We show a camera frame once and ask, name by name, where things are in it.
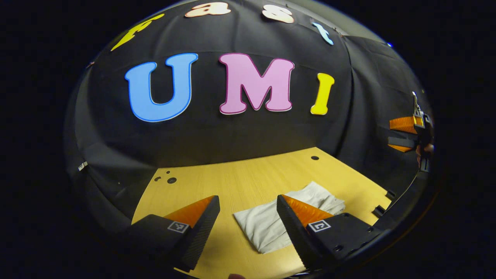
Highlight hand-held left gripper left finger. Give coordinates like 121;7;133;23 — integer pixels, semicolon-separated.
124;195;220;272

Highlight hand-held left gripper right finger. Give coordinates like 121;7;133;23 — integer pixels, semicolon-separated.
276;195;384;272

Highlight white jeans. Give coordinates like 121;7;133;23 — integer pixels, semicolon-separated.
233;181;346;254

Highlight black backdrop cloth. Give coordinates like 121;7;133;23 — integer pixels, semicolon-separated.
64;0;434;233

